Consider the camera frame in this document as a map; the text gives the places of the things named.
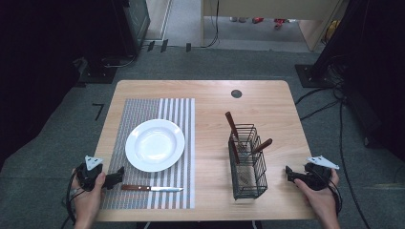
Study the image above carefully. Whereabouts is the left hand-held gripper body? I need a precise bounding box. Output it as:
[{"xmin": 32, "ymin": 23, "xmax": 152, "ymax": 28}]
[{"xmin": 75, "ymin": 155, "xmax": 105, "ymax": 192}]

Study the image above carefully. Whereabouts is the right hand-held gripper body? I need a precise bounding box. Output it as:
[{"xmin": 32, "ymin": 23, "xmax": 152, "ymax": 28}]
[{"xmin": 302, "ymin": 155, "xmax": 340, "ymax": 192}]

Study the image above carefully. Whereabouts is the person's right hand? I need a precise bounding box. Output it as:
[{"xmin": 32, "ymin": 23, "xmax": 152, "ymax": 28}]
[{"xmin": 293, "ymin": 168, "xmax": 341, "ymax": 229}]

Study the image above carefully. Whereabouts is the person's left hand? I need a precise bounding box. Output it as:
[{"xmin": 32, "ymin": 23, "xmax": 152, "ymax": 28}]
[{"xmin": 70, "ymin": 170, "xmax": 107, "ymax": 229}]

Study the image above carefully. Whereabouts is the white round plate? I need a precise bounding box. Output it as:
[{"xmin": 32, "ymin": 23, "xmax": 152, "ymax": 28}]
[{"xmin": 124, "ymin": 118, "xmax": 186, "ymax": 174}]

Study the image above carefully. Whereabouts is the striped woven placemat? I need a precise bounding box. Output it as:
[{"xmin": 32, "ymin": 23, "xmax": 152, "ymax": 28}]
[{"xmin": 100, "ymin": 97, "xmax": 196, "ymax": 210}]

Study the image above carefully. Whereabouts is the black stand foot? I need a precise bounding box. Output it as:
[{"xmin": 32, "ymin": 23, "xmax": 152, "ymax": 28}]
[{"xmin": 77, "ymin": 56, "xmax": 118, "ymax": 85}]

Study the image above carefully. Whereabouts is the dark cabinet with glass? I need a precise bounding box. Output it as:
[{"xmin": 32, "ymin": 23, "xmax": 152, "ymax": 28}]
[{"xmin": 111, "ymin": 0, "xmax": 152, "ymax": 58}]

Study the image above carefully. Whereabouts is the light wooden desk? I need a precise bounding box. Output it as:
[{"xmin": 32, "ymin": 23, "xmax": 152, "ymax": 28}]
[{"xmin": 200, "ymin": 0, "xmax": 347, "ymax": 52}]

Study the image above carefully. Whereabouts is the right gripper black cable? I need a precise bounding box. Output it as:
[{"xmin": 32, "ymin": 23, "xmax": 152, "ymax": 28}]
[{"xmin": 328, "ymin": 173, "xmax": 344, "ymax": 218}]

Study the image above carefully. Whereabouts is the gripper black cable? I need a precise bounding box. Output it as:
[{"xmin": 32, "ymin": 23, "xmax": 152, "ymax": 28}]
[
  {"xmin": 328, "ymin": 173, "xmax": 344, "ymax": 218},
  {"xmin": 64, "ymin": 167, "xmax": 81, "ymax": 226}
]

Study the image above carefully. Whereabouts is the long black floor cable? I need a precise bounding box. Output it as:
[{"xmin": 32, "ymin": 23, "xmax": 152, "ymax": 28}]
[{"xmin": 337, "ymin": 96, "xmax": 373, "ymax": 229}]

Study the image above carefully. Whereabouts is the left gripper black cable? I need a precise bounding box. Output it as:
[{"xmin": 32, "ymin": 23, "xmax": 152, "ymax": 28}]
[{"xmin": 64, "ymin": 167, "xmax": 81, "ymax": 226}]

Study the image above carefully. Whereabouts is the wooden handled table knife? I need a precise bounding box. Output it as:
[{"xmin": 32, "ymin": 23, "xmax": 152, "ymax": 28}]
[{"xmin": 120, "ymin": 184, "xmax": 185, "ymax": 193}]

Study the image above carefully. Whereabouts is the slanted wooden handled utensil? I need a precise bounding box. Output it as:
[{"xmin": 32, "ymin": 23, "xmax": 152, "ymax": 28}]
[{"xmin": 251, "ymin": 137, "xmax": 274, "ymax": 156}]

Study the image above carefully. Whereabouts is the black wire cutlery basket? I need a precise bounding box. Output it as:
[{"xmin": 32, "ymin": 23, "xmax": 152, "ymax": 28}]
[{"xmin": 227, "ymin": 123, "xmax": 269, "ymax": 201}]

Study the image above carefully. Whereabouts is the long wooden handled utensil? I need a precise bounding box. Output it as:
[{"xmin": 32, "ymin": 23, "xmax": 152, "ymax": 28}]
[{"xmin": 224, "ymin": 111, "xmax": 241, "ymax": 142}]

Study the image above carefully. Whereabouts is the black stand base plate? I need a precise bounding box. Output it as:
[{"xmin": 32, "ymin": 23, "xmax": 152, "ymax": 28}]
[{"xmin": 294, "ymin": 64, "xmax": 333, "ymax": 89}]

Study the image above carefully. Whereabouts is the black hanging cable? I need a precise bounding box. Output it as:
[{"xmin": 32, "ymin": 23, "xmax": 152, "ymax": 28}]
[{"xmin": 201, "ymin": 0, "xmax": 222, "ymax": 50}]

